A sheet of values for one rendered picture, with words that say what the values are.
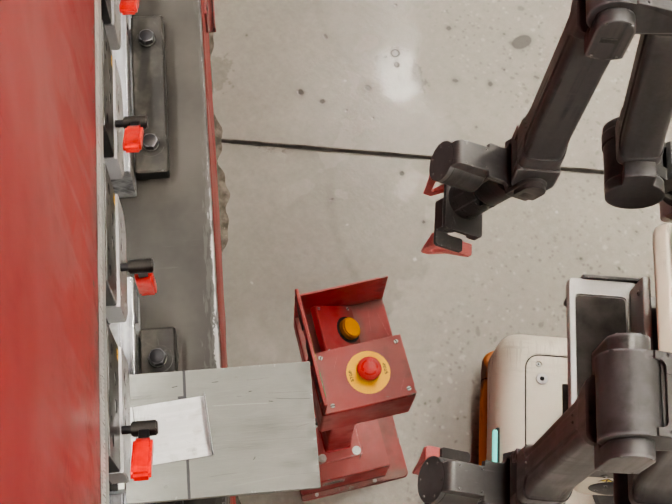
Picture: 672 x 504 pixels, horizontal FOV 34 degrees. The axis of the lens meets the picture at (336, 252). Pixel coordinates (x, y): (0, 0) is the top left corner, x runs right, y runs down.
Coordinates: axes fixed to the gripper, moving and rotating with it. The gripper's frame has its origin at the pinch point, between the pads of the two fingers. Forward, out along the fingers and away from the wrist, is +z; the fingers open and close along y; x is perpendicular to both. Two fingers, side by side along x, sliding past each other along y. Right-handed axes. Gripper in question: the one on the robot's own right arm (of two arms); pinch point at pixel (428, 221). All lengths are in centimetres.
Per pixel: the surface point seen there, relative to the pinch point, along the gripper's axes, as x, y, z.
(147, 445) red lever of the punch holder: -43, 44, -11
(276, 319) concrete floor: 23, -17, 100
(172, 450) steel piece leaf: -31, 38, 15
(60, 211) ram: -64, 31, -38
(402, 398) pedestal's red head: 9.6, 21.6, 20.4
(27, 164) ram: -70, 33, -51
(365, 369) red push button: 2.0, 18.4, 19.9
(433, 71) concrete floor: 55, -89, 84
